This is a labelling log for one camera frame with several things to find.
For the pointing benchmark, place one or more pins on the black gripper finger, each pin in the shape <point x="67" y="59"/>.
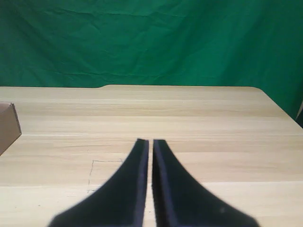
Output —
<point x="113" y="201"/>
<point x="189" y="203"/>

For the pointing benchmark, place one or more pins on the green backdrop cloth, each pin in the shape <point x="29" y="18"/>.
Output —
<point x="142" y="42"/>

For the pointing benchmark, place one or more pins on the brown cardboard box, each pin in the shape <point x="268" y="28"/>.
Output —
<point x="8" y="127"/>

